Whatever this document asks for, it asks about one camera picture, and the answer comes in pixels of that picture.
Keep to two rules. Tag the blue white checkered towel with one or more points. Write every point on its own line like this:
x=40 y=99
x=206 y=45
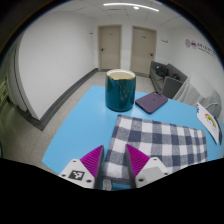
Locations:
x=160 y=140

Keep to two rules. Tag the long ceiling light strip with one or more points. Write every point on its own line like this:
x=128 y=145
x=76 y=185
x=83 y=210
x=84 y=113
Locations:
x=130 y=5

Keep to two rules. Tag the white cloth-covered furniture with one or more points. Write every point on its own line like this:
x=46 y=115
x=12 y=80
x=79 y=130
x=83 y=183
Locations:
x=200 y=90

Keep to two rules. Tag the grey sofa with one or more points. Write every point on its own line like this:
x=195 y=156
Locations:
x=170 y=86

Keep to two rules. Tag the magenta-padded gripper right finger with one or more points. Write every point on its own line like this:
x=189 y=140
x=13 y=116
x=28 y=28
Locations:
x=144 y=168

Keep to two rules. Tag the teal ceramic mug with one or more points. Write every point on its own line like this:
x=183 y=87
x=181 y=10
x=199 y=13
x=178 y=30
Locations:
x=120 y=93

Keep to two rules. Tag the beige door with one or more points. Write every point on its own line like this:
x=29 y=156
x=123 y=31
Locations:
x=109 y=46
x=143 y=50

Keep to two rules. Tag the black bag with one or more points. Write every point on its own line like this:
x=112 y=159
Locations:
x=162 y=71

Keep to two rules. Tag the white rainbow-print mouse pad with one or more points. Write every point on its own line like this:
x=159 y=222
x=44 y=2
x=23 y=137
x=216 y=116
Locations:
x=208 y=121

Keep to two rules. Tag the purple-cased smartphone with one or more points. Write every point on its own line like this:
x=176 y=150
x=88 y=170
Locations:
x=151 y=102

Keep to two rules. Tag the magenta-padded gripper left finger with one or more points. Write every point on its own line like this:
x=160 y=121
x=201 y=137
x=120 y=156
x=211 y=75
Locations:
x=87 y=168

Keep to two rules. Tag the purple wall sign lettering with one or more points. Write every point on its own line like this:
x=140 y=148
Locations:
x=200 y=46

